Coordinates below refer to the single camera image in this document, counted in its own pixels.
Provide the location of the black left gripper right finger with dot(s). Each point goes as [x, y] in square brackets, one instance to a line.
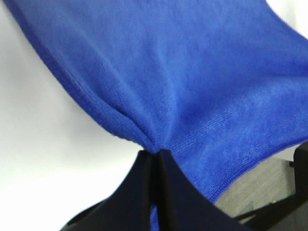
[181, 207]

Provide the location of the blue microfiber towel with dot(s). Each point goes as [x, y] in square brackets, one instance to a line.
[222, 84]

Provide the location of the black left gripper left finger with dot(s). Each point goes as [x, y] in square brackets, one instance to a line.
[129, 207]

